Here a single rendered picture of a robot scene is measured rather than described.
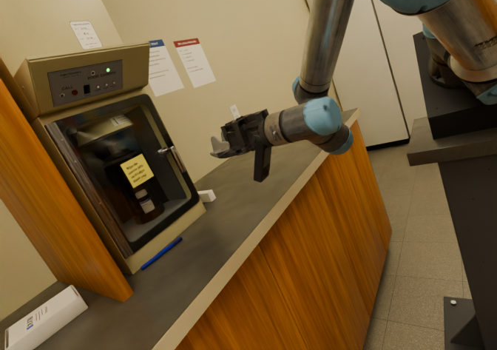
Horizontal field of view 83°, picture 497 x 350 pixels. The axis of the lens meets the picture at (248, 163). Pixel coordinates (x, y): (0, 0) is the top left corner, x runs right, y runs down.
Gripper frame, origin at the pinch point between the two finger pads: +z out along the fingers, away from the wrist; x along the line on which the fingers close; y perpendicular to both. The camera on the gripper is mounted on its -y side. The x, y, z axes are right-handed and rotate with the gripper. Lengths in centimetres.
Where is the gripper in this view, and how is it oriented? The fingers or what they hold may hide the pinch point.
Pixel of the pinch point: (217, 154)
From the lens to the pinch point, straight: 78.6
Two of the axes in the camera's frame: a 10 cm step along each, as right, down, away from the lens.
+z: -7.5, 1.5, 6.4
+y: -3.8, -8.9, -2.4
